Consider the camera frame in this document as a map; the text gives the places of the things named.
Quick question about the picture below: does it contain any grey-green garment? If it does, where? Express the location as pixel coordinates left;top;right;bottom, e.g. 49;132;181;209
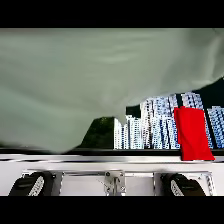
0;27;224;155

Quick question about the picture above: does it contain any red garment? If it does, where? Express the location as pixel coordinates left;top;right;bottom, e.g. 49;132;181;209
173;106;216;162

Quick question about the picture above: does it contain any silver frame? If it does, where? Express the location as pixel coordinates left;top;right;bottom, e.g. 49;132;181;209
0;153;224;197

